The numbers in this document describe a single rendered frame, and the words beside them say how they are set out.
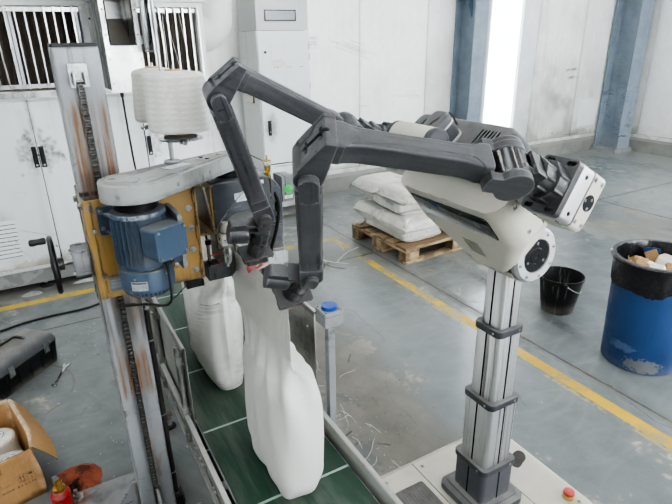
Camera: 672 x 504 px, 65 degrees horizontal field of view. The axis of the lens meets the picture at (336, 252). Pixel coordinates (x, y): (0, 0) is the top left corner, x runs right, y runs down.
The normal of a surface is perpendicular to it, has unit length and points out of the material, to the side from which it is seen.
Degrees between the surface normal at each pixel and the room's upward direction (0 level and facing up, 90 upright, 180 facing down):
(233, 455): 0
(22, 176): 90
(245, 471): 0
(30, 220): 90
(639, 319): 93
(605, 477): 0
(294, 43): 90
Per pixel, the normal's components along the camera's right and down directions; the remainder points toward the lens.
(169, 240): 0.81, 0.20
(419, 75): 0.50, 0.32
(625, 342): -0.77, 0.29
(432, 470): -0.02, -0.93
